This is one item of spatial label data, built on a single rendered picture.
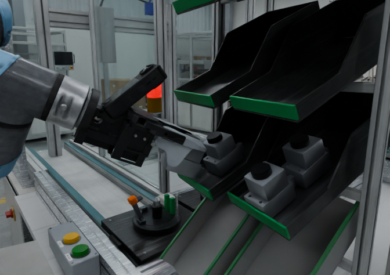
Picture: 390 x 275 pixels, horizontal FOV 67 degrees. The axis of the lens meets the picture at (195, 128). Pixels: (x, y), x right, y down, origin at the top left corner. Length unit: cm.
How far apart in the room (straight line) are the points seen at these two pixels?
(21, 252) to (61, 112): 71
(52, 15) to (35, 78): 135
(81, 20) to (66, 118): 140
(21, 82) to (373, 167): 50
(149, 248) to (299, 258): 39
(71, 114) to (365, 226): 46
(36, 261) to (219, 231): 59
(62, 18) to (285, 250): 157
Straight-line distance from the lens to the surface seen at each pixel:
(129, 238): 85
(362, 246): 54
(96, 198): 123
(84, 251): 83
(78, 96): 46
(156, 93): 99
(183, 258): 70
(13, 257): 110
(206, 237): 68
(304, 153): 47
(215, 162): 56
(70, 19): 183
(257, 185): 44
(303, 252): 57
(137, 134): 48
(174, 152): 50
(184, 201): 103
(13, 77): 46
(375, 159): 48
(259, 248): 60
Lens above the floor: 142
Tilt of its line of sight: 12 degrees down
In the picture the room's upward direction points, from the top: straight up
